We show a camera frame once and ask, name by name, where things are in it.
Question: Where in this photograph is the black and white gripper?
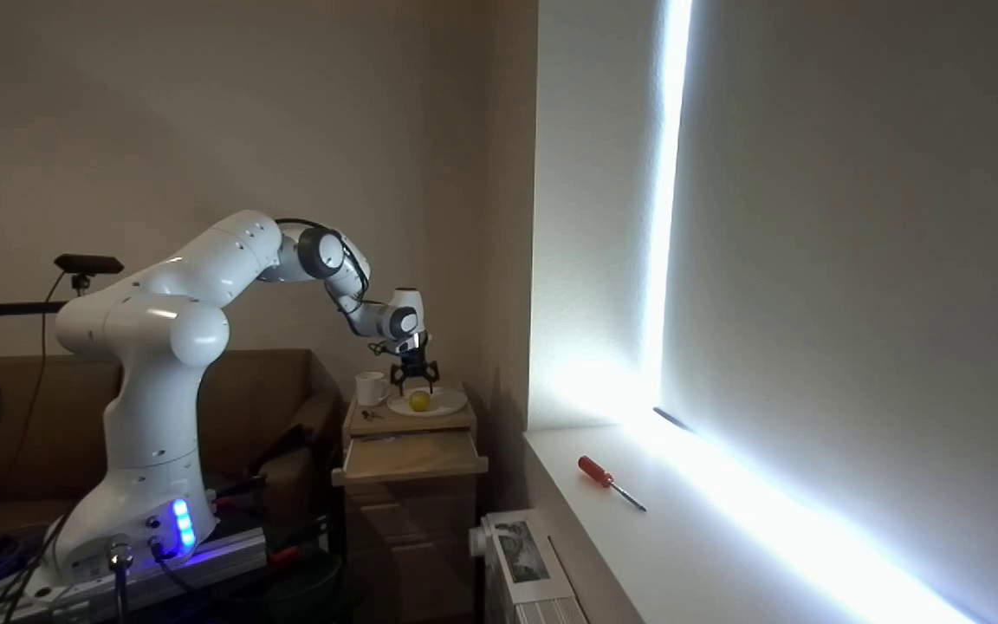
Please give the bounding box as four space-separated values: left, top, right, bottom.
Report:
392 338 440 387

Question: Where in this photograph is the yellow lemon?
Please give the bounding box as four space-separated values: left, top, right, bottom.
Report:
409 391 434 413

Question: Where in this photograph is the robot base mounting platform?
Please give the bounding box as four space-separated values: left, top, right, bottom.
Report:
0 531 267 624

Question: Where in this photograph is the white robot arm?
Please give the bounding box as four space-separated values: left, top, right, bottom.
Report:
53 210 440 574

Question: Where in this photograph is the white oval plate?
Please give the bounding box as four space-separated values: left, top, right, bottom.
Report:
389 387 469 417

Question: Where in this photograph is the wooden pullout table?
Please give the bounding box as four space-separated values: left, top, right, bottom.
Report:
331 434 489 486

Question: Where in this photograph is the white ceramic mug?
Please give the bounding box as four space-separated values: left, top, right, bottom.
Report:
354 371 392 408

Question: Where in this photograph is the light wooden nightstand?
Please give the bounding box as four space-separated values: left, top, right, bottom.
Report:
340 400 481 624

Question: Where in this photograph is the tan leather armchair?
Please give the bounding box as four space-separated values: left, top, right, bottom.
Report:
0 351 342 542

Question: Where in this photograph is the white roller window blind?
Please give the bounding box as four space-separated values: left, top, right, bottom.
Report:
525 0 998 624

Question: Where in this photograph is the red handled screwdriver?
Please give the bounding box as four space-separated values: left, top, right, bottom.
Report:
575 455 648 512

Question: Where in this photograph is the white wall radiator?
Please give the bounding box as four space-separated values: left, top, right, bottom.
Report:
472 508 589 624

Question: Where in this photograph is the black camera on stand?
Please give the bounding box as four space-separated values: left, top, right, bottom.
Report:
55 254 124 292

